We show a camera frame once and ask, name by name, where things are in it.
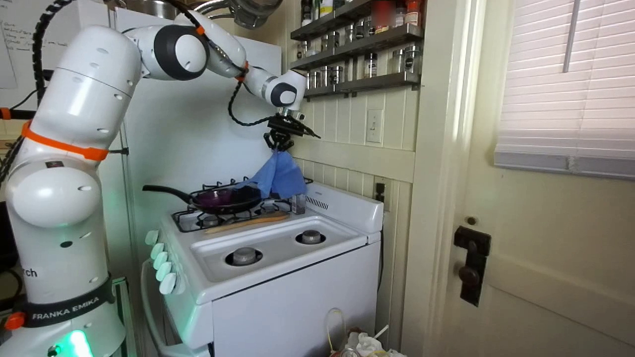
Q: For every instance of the wall light switch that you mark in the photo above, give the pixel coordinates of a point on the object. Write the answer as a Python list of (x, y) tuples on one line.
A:
[(373, 132)]

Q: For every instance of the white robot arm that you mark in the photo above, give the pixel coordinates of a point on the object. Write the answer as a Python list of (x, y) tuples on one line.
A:
[(51, 188)]

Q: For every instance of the back right stove burner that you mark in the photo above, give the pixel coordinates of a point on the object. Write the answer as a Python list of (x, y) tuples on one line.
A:
[(309, 237)]

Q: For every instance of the dark frying pan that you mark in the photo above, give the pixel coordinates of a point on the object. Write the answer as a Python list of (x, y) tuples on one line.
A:
[(216, 200)]

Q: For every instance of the blue fabric cloth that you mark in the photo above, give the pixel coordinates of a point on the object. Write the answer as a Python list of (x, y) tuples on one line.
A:
[(280, 178)]

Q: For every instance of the wooden spatula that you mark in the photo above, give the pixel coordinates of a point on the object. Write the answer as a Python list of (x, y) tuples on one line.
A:
[(252, 223)]

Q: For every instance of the white window blind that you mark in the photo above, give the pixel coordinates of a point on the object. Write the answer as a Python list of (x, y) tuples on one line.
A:
[(569, 88)]

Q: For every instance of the metal spice rack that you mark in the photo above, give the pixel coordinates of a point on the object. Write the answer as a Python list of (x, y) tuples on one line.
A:
[(361, 47)]

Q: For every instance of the white door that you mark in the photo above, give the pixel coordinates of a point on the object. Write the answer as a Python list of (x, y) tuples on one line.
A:
[(557, 279)]

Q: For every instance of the black door lock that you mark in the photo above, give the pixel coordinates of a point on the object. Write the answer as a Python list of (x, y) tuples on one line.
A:
[(470, 273)]

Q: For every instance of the black wall outlet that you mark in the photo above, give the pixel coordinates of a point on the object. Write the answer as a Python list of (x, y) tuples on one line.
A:
[(379, 192)]

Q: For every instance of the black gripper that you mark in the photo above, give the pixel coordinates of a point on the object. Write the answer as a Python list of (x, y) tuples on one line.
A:
[(280, 132)]

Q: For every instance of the white gas stove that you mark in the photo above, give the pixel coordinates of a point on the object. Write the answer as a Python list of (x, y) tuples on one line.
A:
[(286, 305)]

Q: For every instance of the white refrigerator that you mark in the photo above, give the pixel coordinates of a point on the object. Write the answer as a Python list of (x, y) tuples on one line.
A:
[(190, 122)]

